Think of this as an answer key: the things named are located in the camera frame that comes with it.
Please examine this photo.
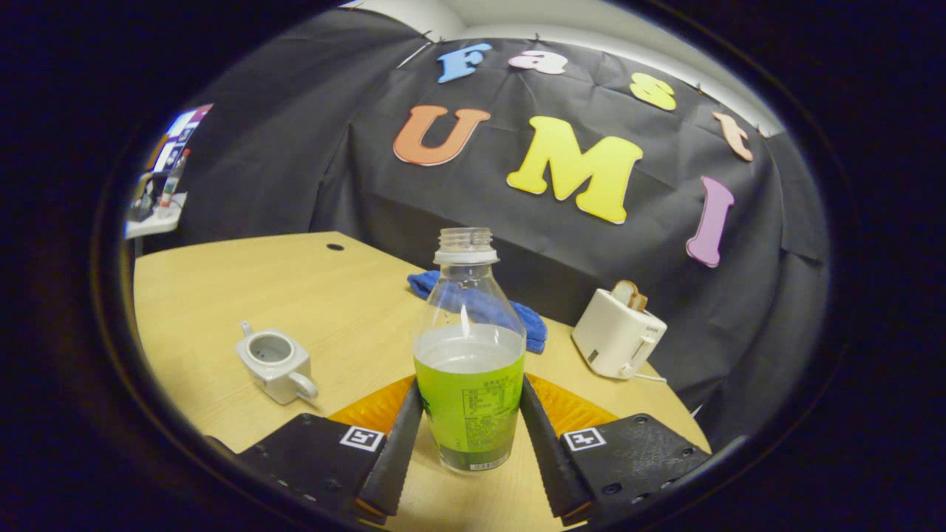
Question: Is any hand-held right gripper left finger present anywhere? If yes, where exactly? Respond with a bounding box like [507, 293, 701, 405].
[207, 375, 426, 522]

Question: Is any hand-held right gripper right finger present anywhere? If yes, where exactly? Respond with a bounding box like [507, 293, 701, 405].
[520, 373, 712, 525]

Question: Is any green label water bottle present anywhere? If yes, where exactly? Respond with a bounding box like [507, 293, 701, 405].
[412, 227, 528, 474]

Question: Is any white teacup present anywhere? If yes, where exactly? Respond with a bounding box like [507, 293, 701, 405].
[235, 321, 320, 406]

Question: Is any red cap plastic bottle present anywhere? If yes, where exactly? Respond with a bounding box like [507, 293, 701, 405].
[159, 148, 191, 210]

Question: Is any blue towel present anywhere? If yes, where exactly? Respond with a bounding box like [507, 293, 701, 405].
[406, 270, 548, 354]

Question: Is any white toaster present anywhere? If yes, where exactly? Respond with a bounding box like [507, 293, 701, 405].
[571, 287, 668, 381]

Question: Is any bread slice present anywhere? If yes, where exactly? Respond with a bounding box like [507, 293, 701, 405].
[611, 279, 649, 312]

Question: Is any white side table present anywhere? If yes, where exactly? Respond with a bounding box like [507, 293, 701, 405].
[124, 192, 188, 239]

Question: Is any computer monitor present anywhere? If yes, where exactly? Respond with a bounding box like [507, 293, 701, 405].
[152, 103, 214, 174]

